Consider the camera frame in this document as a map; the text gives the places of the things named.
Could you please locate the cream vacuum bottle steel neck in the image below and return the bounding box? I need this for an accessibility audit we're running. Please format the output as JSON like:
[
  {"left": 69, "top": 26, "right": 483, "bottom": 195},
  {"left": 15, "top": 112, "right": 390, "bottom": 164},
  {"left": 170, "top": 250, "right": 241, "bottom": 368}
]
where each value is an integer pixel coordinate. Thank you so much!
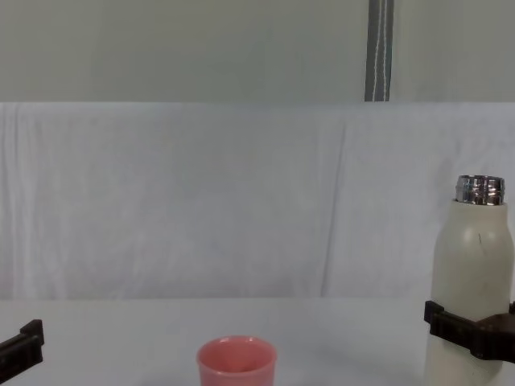
[{"left": 423, "top": 175, "right": 515, "bottom": 386}]

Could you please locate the white curtain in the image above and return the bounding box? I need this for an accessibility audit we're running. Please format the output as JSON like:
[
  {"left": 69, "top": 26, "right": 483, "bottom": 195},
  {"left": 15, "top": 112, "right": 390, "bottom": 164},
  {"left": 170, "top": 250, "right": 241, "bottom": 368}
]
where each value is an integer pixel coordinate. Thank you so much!
[
  {"left": 0, "top": 0, "right": 372, "bottom": 105},
  {"left": 389, "top": 0, "right": 515, "bottom": 105}
]

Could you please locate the white draped backdrop cloth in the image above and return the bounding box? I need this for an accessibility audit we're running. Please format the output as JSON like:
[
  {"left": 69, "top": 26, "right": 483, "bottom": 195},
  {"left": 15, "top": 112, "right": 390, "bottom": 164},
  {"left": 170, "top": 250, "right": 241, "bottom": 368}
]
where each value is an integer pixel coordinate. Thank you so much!
[{"left": 0, "top": 100, "right": 515, "bottom": 302}]

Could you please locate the white table cloth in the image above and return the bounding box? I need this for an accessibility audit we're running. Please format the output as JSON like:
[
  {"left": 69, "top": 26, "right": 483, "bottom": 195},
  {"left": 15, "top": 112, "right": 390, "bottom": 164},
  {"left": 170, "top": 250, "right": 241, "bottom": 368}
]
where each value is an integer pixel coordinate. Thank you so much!
[{"left": 0, "top": 297, "right": 515, "bottom": 386}]

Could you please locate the pink cup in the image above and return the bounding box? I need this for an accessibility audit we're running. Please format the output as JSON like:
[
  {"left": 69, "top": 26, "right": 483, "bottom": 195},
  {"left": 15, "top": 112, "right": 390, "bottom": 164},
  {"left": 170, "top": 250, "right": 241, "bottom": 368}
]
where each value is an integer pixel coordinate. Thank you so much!
[{"left": 196, "top": 335, "right": 278, "bottom": 386}]

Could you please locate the grey striped post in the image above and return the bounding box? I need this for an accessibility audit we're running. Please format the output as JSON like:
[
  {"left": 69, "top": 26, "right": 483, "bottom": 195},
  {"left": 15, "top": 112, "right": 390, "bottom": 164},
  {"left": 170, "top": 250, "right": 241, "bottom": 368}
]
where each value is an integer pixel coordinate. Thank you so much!
[{"left": 364, "top": 0, "right": 393, "bottom": 103}]

